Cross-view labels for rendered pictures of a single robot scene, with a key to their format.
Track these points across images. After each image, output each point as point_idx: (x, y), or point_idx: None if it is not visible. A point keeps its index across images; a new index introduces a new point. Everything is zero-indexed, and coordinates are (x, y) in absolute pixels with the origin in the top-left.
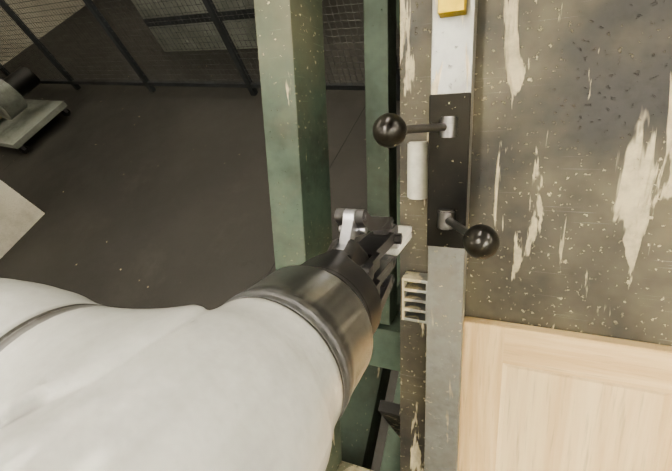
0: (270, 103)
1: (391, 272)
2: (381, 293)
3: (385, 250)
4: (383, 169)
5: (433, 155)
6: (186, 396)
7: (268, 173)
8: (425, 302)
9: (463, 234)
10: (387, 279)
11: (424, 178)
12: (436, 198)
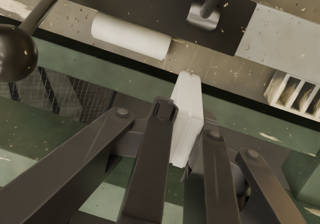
0: (4, 178)
1: (261, 110)
2: (267, 211)
3: (161, 160)
4: (133, 76)
5: (107, 5)
6: None
7: (83, 211)
8: (318, 85)
9: None
10: (243, 169)
11: (142, 30)
12: (168, 21)
